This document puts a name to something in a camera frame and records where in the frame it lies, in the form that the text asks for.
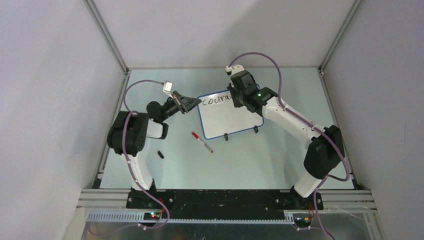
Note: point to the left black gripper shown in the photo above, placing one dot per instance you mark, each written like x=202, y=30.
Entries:
x=183, y=103

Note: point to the blue framed whiteboard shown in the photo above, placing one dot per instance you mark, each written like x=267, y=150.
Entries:
x=219, y=117

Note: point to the black marker cap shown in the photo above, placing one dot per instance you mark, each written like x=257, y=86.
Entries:
x=160, y=155

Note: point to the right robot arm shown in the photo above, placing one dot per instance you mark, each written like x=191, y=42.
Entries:
x=324, y=145

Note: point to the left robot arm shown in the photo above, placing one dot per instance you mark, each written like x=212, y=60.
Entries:
x=130, y=131

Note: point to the red whiteboard marker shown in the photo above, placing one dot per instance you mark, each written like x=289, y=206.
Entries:
x=202, y=142

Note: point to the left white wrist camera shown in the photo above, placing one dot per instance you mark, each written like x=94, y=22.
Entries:
x=167, y=87

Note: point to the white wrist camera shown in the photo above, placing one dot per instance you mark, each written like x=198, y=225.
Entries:
x=167, y=87
x=232, y=70

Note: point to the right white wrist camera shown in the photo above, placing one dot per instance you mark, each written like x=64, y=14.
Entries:
x=232, y=70

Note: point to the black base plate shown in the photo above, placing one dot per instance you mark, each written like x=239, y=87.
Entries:
x=213, y=204

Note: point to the aluminium frame rail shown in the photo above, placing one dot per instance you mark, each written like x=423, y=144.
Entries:
x=110, y=204

